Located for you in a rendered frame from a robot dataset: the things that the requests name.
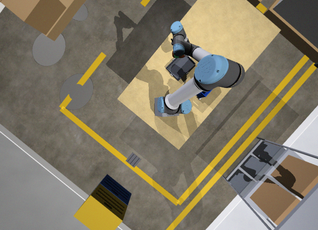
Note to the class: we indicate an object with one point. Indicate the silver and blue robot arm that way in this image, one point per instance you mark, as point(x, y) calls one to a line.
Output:
point(212, 71)

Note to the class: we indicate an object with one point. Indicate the blue plastic crate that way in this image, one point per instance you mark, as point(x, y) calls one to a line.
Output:
point(203, 94)

